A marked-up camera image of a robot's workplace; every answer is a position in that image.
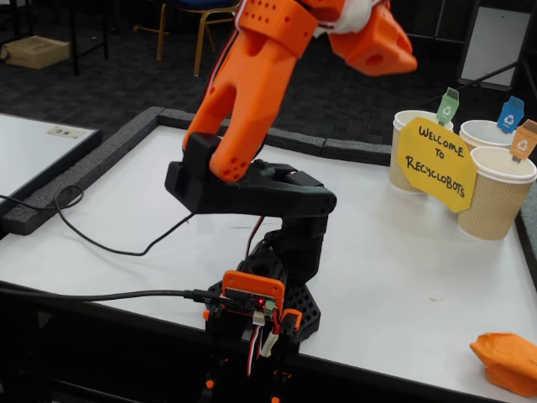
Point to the small paper label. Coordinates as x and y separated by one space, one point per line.
65 132

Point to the orange framed controller board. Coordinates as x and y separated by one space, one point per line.
251 289

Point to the black metal rod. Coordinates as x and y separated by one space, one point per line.
491 74

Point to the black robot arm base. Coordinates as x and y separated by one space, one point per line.
302 310

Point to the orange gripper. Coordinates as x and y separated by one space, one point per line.
379 48

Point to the green recycling bin sign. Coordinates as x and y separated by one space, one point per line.
448 109

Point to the ribbed brown paper cup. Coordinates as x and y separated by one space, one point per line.
403 180
491 210
478 134

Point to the black and orange robot arm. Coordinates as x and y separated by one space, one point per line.
251 84

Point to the blue recycling bin sign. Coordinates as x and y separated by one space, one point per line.
509 117

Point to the yellow handwritten welcome sign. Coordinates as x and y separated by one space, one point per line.
432 176

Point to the orange recycling bin sign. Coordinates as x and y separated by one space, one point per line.
524 142

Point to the short dark grey foam strip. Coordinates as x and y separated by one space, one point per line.
361 149

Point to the cardboard box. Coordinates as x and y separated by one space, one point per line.
33 52

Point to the black framed white table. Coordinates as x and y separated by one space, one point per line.
495 38
25 147

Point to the black metal table legs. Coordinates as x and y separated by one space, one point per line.
74 42

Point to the gold framed blue chair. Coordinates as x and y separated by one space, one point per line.
201 3

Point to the orange paper bundle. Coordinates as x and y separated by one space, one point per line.
503 361

